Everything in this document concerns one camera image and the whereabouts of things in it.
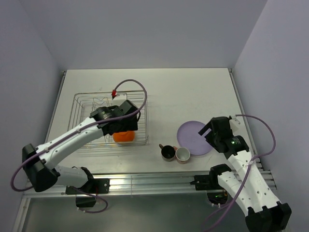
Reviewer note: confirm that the wire dish rack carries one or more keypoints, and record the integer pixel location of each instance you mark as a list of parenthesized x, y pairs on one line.
[(85, 103)]

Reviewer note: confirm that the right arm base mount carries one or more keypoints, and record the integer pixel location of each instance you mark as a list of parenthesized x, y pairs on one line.
[(216, 195)]

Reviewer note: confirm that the orange bowl white inside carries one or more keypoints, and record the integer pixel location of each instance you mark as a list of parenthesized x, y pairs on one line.
[(124, 137)]

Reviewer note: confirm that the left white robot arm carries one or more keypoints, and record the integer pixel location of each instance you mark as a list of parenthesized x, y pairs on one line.
[(43, 169)]

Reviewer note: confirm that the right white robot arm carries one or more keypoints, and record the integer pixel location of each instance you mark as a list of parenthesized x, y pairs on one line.
[(242, 180)]

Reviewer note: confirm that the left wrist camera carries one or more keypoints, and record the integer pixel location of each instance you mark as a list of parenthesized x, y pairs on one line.
[(118, 98)]

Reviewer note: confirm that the aluminium rail frame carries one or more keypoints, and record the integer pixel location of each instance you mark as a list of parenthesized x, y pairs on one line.
[(142, 184)]

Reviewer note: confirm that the black mug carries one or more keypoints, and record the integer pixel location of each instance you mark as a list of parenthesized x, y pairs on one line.
[(167, 152)]

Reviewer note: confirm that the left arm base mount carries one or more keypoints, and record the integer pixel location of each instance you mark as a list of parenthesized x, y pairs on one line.
[(87, 195)]

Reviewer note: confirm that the pink mug white inside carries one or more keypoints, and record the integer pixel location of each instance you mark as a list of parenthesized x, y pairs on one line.
[(182, 155)]

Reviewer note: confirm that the purple plate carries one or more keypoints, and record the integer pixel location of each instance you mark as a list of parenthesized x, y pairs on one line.
[(188, 137)]

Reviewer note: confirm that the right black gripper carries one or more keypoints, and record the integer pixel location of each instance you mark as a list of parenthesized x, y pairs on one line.
[(209, 139)]

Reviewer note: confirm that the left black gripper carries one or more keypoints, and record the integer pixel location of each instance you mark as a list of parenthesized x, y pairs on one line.
[(130, 125)]

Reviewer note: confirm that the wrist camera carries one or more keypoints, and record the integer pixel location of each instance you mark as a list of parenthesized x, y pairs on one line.
[(234, 123), (118, 98)]

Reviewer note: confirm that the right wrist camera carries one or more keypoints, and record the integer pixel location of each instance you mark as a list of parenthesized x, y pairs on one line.
[(234, 123)]

